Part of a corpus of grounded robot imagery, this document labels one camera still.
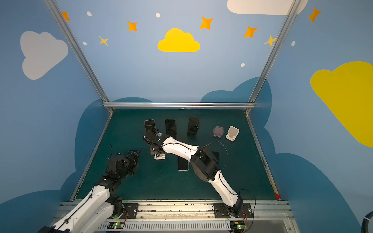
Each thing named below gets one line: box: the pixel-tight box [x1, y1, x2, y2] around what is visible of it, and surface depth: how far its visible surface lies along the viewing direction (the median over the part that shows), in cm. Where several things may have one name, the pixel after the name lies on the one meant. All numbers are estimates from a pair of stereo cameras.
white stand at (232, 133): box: [225, 125, 240, 142], surface depth 103 cm
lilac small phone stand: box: [212, 125, 224, 139], surface depth 106 cm
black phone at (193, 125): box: [187, 115, 200, 137], surface depth 103 cm
